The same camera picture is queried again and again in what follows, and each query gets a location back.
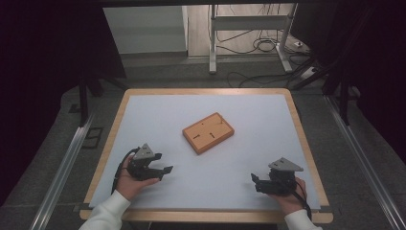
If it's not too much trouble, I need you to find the white power strip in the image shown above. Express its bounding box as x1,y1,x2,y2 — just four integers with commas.
299,65,321,81

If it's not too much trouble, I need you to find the black metal stand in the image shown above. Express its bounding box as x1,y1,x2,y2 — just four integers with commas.
78,71,91,127

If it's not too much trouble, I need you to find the dark curtain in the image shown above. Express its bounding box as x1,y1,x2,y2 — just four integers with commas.
0,0,126,207
289,0,406,165

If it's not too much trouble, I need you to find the tangle of black floor cables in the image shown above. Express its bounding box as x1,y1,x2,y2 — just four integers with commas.
215,3,309,56

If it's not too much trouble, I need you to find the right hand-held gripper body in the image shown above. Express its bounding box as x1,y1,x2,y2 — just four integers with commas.
267,156,305,196

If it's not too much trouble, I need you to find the white metal stand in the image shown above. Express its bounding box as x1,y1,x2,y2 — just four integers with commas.
209,3,299,75

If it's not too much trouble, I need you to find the aluminium rail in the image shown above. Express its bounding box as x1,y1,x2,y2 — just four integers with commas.
29,114,96,230
324,95,406,230

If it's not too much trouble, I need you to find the white cabinet panel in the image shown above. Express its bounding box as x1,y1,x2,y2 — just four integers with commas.
102,5,189,56

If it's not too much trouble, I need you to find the person's left hand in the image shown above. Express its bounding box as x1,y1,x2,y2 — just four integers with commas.
115,156,161,201

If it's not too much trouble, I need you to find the wooden photo frame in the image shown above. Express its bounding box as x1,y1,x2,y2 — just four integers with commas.
182,111,236,155

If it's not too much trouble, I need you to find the person's right hand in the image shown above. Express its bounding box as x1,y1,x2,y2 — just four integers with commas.
269,177,308,215

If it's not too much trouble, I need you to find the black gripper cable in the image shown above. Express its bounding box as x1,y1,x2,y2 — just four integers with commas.
110,147,142,195
295,180,313,221

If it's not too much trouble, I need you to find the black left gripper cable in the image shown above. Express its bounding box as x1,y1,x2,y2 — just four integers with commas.
110,147,142,195

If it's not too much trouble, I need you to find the long black floor cable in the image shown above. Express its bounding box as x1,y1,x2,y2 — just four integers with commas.
226,57,320,89

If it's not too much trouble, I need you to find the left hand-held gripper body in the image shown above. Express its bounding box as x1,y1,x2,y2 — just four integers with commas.
127,143,161,182

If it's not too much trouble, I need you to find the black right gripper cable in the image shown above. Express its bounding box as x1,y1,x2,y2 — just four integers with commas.
295,180,313,221

